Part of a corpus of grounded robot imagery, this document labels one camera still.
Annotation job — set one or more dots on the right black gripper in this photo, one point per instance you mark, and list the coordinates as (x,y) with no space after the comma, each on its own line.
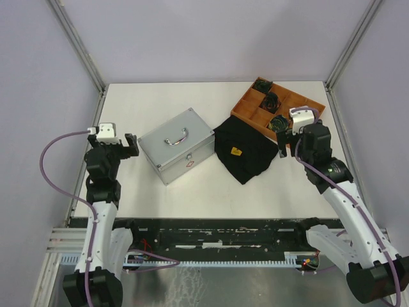
(283,138)

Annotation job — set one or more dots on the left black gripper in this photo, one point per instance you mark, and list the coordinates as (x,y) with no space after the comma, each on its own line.
(126,152)

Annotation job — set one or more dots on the grey metal first aid box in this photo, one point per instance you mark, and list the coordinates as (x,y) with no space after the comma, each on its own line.
(178,145)

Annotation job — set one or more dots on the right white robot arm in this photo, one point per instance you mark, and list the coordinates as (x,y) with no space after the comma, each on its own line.
(373,268)

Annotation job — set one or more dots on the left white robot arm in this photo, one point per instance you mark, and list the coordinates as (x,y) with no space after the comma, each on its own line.
(96,280)

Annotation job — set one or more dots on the green dark rolled item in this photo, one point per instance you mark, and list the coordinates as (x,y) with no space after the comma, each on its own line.
(278,123)

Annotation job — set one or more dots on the brown wooden compartment tray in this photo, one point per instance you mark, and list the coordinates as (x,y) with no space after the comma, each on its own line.
(248,108)

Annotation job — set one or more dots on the dark rolled item compartment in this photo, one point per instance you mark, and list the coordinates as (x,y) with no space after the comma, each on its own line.
(270,103)
(262,85)

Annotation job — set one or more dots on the black folded cloth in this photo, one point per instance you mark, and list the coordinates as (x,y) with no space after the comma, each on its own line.
(242,149)

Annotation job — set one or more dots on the dark rolled item top compartment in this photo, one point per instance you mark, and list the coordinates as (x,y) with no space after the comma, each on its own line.
(262,85)

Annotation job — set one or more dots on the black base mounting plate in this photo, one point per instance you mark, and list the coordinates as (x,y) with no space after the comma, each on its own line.
(216,240)

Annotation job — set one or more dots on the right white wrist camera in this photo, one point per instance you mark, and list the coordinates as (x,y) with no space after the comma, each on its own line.
(302,116)

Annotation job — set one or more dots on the light blue cable duct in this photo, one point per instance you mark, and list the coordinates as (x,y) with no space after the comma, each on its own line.
(139,259)

